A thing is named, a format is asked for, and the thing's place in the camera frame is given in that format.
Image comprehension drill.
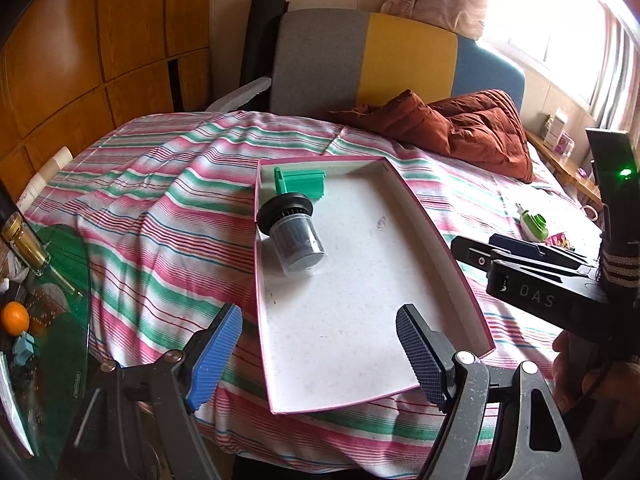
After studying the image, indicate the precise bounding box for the green plastic block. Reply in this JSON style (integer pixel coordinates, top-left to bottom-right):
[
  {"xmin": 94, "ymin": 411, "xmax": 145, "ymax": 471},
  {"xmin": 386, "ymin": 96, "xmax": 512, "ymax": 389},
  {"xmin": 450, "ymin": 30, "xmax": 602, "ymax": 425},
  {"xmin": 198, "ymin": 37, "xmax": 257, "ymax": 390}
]
[{"xmin": 272, "ymin": 166, "xmax": 328, "ymax": 201}]

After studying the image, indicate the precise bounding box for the white carton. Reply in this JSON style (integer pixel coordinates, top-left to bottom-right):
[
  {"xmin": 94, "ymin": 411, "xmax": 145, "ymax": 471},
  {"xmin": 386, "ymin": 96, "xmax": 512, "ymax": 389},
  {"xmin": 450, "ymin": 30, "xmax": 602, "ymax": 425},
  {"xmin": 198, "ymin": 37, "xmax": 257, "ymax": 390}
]
[{"xmin": 544, "ymin": 112, "xmax": 570, "ymax": 148}]

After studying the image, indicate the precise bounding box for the grey yellow blue headboard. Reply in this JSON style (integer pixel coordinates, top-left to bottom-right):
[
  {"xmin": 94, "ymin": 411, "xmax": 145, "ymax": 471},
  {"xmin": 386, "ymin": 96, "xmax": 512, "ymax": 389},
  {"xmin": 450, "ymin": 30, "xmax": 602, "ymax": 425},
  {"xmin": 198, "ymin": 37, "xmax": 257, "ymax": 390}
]
[{"xmin": 270, "ymin": 8, "xmax": 526, "ymax": 116}]

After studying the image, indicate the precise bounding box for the pale striped curtain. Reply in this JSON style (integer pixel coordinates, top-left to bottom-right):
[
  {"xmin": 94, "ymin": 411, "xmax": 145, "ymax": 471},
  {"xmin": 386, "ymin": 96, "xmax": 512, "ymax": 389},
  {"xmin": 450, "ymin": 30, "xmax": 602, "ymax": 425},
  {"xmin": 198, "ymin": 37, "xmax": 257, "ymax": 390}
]
[{"xmin": 592, "ymin": 12, "xmax": 640, "ymax": 131}]

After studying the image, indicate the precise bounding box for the white plastic bed rail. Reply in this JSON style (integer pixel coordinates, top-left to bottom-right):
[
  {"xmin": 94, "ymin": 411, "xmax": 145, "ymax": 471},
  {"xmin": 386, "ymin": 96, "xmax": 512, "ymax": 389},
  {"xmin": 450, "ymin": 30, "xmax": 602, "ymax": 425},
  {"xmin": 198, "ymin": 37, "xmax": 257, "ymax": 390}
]
[{"xmin": 206, "ymin": 76, "xmax": 272, "ymax": 112}]

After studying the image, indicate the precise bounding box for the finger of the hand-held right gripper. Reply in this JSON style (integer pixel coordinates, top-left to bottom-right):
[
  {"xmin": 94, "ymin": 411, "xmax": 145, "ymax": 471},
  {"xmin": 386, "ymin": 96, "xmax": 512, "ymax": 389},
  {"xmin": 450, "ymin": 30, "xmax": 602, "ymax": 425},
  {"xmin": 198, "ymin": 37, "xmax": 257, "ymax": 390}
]
[
  {"xmin": 451, "ymin": 235, "xmax": 596, "ymax": 282},
  {"xmin": 489, "ymin": 233, "xmax": 599, "ymax": 274}
]

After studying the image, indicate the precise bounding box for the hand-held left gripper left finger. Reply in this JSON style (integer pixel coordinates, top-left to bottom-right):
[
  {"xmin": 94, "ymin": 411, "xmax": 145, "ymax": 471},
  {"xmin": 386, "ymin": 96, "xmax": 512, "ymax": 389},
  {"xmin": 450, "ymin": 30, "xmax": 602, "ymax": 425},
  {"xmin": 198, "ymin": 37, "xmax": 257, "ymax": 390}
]
[{"xmin": 65, "ymin": 302, "xmax": 244, "ymax": 480}]

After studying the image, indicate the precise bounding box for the wooden side table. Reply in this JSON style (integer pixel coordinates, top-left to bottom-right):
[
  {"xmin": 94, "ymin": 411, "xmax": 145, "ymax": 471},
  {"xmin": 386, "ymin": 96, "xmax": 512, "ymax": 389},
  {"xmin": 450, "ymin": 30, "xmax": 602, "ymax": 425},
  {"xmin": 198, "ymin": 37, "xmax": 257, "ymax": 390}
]
[{"xmin": 525, "ymin": 130, "xmax": 603, "ymax": 206}]

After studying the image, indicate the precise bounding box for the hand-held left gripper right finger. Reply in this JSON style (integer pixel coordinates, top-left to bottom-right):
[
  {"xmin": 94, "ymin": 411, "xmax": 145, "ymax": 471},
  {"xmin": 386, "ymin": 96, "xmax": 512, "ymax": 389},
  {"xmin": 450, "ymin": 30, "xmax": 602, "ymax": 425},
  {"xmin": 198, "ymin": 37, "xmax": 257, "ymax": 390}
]
[{"xmin": 395, "ymin": 303, "xmax": 583, "ymax": 480}]

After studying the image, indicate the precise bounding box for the green glass table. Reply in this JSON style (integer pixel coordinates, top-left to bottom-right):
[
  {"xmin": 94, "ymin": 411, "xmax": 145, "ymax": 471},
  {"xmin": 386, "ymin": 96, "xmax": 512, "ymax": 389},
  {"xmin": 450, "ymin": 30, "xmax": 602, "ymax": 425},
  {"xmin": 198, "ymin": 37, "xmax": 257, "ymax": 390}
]
[{"xmin": 0, "ymin": 222, "xmax": 91, "ymax": 471}]

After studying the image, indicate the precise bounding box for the pale pillow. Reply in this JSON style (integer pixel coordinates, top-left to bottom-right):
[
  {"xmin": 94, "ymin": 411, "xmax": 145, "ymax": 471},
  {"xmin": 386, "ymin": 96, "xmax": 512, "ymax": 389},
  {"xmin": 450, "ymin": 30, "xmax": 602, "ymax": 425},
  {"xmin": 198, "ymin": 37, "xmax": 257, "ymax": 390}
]
[{"xmin": 525, "ymin": 142, "xmax": 553, "ymax": 186}]

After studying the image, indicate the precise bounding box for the clear jar with black lid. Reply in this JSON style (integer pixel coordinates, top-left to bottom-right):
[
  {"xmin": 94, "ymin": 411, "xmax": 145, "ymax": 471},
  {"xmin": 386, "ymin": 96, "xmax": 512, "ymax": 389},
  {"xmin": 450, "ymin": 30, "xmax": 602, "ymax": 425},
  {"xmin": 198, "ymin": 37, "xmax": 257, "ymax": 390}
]
[{"xmin": 257, "ymin": 192, "xmax": 327, "ymax": 277}]

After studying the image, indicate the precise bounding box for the orange fruit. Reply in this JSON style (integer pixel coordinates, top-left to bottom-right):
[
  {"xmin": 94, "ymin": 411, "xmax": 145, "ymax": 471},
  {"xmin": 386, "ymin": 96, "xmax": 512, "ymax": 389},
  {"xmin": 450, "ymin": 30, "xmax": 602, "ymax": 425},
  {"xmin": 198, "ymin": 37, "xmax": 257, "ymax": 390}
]
[{"xmin": 1, "ymin": 301, "xmax": 30, "ymax": 335}]

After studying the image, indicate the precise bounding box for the gold bottle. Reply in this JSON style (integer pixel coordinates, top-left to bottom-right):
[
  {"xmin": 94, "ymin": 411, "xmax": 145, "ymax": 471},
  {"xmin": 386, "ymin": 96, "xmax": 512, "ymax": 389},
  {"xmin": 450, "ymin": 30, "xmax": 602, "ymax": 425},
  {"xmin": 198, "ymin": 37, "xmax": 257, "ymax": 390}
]
[{"xmin": 1, "ymin": 212, "xmax": 52, "ymax": 273}]

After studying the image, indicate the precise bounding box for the stack of paper cups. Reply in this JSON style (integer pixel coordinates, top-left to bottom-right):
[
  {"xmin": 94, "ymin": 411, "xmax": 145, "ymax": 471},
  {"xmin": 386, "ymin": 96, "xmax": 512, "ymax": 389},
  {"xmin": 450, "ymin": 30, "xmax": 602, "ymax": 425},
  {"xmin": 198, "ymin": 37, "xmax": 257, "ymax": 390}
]
[{"xmin": 15, "ymin": 146, "xmax": 75, "ymax": 211}]

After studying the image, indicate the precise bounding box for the small teal box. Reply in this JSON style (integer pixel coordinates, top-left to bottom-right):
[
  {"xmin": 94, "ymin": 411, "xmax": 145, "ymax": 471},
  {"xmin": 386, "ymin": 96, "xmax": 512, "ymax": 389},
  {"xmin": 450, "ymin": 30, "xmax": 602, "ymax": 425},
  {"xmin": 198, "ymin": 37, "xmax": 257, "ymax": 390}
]
[{"xmin": 12, "ymin": 335, "xmax": 38, "ymax": 367}]

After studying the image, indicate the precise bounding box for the green and white camera toy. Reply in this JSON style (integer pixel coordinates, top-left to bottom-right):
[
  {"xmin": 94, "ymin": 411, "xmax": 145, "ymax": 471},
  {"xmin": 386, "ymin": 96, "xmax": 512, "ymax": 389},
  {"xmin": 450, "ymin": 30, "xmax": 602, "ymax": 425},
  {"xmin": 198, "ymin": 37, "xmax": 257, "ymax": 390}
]
[{"xmin": 515, "ymin": 202, "xmax": 550, "ymax": 241}]

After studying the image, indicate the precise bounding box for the pink shallow cardboard box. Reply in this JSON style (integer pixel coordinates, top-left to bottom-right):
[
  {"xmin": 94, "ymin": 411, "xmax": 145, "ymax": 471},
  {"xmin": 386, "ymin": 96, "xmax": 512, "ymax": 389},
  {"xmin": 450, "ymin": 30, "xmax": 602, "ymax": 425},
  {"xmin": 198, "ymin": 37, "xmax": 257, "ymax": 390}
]
[{"xmin": 254, "ymin": 156, "xmax": 497, "ymax": 415}]

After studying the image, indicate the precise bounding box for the window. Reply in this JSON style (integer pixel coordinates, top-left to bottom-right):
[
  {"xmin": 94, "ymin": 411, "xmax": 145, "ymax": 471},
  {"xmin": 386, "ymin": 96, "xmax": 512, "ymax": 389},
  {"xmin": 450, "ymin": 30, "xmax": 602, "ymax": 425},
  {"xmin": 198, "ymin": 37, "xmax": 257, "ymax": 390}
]
[{"xmin": 480, "ymin": 0, "xmax": 640, "ymax": 121}]

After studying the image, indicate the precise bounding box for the wooden wardrobe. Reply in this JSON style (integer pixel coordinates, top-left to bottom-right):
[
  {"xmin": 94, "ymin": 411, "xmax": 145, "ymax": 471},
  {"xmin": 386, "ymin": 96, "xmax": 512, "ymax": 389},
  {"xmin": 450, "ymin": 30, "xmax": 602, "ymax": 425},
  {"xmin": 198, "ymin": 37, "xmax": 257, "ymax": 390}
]
[{"xmin": 0, "ymin": 0, "xmax": 216, "ymax": 196}]

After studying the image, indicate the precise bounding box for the brown quilt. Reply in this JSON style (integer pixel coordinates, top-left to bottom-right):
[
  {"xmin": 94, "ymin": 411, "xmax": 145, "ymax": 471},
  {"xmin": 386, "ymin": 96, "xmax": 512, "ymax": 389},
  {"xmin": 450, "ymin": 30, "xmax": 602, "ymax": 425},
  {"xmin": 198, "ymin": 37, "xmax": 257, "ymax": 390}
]
[{"xmin": 327, "ymin": 89, "xmax": 535, "ymax": 184}]

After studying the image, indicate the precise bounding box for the person's right hand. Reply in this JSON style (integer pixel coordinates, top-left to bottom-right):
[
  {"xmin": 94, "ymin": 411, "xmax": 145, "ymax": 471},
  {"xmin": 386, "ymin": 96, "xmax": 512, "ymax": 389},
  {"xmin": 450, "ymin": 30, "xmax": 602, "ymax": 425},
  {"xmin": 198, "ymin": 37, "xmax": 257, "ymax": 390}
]
[{"xmin": 552, "ymin": 330, "xmax": 640, "ymax": 413}]

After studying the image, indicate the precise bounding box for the striped bed sheet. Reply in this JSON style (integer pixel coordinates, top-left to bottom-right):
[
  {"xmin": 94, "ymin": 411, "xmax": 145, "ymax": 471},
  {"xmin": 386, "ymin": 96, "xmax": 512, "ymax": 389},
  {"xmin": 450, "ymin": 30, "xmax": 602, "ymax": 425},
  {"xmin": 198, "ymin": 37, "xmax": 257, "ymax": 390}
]
[{"xmin": 22, "ymin": 110, "xmax": 608, "ymax": 478}]

